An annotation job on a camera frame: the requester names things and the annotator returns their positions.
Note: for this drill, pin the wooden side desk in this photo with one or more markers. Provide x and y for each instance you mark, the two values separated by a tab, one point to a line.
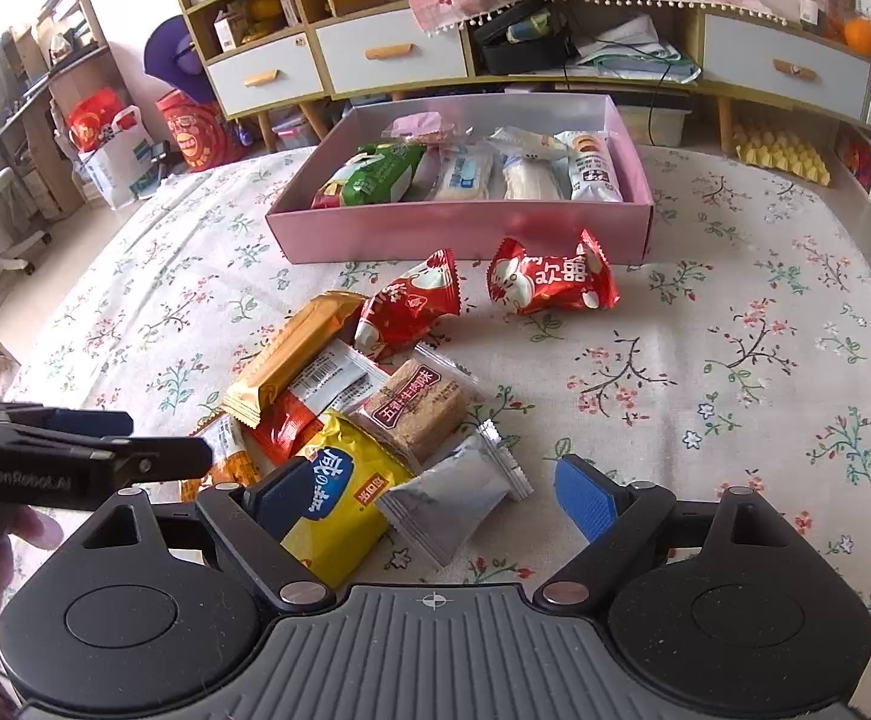
67	75

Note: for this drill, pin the orange fruit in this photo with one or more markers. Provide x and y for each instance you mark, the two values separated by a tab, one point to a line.
863	36

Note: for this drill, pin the orange and white snack packet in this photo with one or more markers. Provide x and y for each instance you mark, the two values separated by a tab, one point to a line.
229	457

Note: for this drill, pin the long golden snack packet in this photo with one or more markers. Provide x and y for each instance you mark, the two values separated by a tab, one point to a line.
292	356

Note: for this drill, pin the pink cardboard box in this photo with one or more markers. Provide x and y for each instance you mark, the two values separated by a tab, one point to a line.
443	236

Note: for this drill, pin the white cookie packet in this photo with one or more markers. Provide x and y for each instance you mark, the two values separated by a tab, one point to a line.
593	172

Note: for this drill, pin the white packet with barcode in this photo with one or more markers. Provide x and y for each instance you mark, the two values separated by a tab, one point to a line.
338	382

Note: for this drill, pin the red printed bag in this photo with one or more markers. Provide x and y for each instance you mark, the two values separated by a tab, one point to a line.
195	135

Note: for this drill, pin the pile of loose papers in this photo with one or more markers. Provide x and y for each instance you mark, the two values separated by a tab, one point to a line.
630	45

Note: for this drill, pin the pink clear snack packet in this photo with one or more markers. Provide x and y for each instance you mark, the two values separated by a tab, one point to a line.
420	126

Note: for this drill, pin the white shopping bag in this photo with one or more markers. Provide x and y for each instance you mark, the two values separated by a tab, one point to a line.
109	172

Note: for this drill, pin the silver snack packet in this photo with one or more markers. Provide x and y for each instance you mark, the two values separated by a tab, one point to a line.
450	499

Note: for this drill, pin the clear cake roll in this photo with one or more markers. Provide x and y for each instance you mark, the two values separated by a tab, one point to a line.
465	176

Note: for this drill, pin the red gift bag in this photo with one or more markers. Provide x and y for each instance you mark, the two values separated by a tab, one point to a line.
94	120

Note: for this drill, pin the clear packet with white cake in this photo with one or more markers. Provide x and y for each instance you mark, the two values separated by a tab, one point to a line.
529	180

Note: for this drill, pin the small red-orange snack packet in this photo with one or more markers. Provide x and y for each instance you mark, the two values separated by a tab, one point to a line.
285	427

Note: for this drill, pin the clear packet with brown biscuit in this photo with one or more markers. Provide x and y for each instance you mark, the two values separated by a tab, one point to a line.
420	409

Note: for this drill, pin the open black case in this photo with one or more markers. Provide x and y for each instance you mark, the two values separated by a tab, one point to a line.
518	56

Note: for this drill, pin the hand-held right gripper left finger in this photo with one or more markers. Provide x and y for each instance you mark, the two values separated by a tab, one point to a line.
277	495

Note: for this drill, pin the purple hat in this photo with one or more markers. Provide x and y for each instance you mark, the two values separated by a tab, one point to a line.
169	52

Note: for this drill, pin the red snack packet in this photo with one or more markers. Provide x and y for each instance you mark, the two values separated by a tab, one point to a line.
555	277
413	300

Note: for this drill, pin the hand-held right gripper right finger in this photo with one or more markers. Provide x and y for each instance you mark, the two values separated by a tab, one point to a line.
585	496

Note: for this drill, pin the clear storage bin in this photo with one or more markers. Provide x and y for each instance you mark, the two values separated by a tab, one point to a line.
671	127

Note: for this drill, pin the yellow egg tray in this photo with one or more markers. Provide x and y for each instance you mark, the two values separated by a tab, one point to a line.
780	154

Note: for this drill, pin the yellow snack packet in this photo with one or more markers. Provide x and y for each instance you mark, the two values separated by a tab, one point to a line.
345	510

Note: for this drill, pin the green snack packet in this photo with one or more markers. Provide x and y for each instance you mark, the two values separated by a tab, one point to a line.
375	176

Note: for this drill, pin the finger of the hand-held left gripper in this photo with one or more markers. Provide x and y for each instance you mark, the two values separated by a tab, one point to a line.
157	457
67	421

